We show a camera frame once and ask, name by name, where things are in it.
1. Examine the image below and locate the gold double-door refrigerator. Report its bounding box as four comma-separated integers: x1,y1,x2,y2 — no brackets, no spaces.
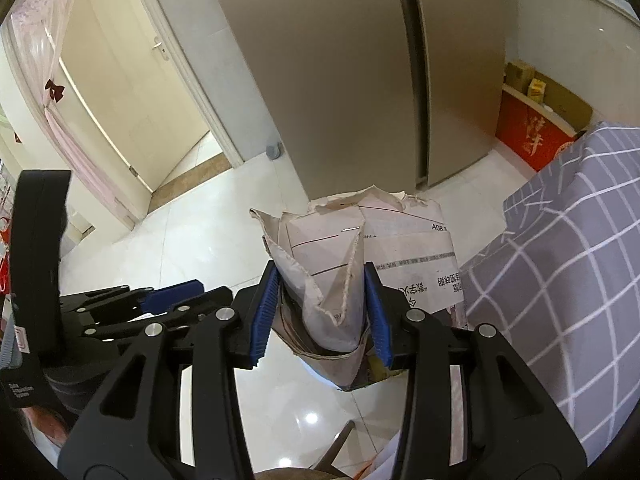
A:
218,0,506,200

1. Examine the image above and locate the small yellow box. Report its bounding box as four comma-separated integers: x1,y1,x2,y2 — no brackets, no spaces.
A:
526,78,547,104

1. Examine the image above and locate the white paper bag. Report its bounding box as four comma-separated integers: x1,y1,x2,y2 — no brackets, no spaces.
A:
250,186,466,391

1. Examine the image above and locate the cream interior door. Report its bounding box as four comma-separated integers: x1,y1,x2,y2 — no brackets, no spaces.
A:
62,0,208,191

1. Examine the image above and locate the brown cardboard box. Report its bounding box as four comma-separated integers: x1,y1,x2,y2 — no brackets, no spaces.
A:
504,60,536,94

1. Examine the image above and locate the pink sheer curtain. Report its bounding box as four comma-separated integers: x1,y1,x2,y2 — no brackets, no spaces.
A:
9,0,134,228

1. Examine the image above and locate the red cardboard gift box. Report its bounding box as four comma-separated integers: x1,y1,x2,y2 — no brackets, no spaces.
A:
496,84,576,171

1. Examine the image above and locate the blue plastic trash bin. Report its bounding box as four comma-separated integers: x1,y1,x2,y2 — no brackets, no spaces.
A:
264,188,446,390

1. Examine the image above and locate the purple checked tablecloth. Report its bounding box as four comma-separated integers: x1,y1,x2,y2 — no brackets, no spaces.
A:
461,122,640,460

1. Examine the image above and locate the wooden chair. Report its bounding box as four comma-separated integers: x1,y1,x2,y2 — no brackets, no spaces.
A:
254,418,356,480

